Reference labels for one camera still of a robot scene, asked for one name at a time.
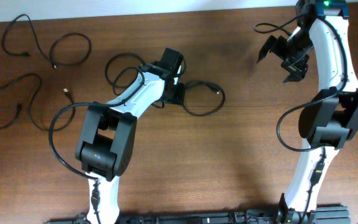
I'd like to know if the short black cable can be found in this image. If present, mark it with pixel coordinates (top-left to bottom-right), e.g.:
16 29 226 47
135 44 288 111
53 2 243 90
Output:
104 52 226 118

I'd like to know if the long black USB cable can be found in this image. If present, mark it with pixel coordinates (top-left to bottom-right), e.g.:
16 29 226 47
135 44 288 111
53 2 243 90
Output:
1 13 92 70

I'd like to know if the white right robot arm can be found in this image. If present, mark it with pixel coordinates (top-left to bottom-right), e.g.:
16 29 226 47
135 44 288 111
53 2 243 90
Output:
246 0 358 223

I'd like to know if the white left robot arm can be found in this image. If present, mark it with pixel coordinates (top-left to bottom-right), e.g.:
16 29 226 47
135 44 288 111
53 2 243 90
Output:
75 48 184 223

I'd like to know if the black aluminium frame rail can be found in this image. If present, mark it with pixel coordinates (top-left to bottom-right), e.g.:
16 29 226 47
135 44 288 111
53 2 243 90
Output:
44 203 352 224

